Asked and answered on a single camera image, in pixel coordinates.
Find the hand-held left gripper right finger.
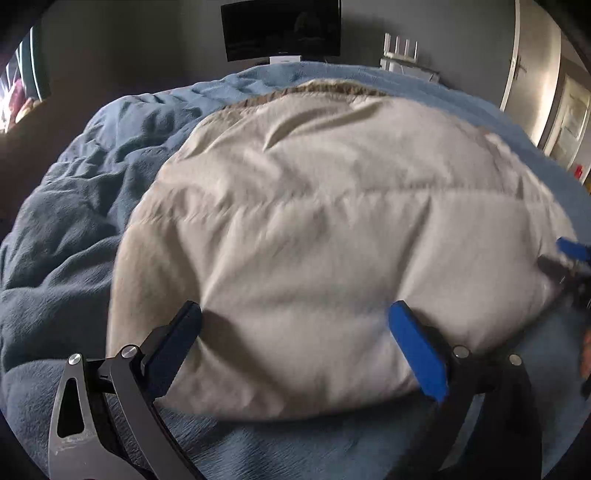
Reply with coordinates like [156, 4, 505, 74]
[388, 300, 543, 480]

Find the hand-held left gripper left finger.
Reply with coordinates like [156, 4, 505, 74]
[48, 301, 206, 480]

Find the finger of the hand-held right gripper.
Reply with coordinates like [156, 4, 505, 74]
[538, 236, 591, 319]

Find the beige puffer jacket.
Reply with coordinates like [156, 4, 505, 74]
[106, 78, 578, 423]

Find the blue fleece blanket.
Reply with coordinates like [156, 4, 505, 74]
[0, 62, 591, 480]

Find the white door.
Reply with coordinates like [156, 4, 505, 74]
[501, 0, 564, 137]

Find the white router with antennas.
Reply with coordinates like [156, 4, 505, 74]
[379, 32, 439, 82]

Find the bright window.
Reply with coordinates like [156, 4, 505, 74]
[0, 46, 35, 134]

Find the teal curtain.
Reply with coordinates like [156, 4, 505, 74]
[28, 25, 52, 103]

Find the black television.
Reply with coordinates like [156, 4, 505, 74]
[221, 0, 342, 62]

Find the door handle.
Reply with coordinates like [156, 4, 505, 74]
[509, 54, 528, 89]

